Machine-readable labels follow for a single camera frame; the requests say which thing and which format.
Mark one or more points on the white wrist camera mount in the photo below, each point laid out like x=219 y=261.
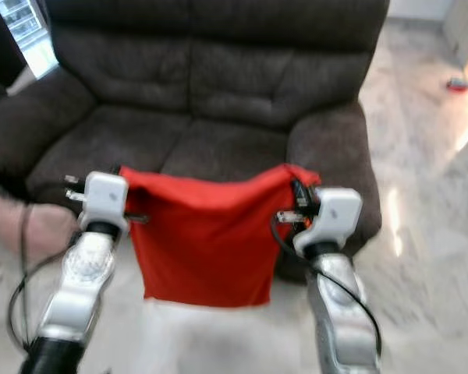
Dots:
x=107 y=199
x=331 y=218

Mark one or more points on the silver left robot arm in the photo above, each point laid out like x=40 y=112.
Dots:
x=82 y=288

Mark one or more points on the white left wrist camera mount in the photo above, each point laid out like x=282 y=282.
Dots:
x=107 y=199

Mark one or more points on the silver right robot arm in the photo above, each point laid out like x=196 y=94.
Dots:
x=339 y=312

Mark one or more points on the bright grilled window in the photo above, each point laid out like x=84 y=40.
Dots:
x=22 y=19

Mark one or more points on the red slipper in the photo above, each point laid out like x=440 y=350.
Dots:
x=464 y=84

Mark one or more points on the dark grey fabric sofa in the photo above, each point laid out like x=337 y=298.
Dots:
x=210 y=89

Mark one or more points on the red pillow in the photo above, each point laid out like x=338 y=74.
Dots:
x=207 y=238

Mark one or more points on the pink fluffy pillow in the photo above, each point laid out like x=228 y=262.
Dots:
x=43 y=226

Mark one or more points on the dark wooden door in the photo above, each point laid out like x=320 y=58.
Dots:
x=1 y=39

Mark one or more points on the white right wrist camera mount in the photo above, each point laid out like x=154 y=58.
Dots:
x=331 y=218

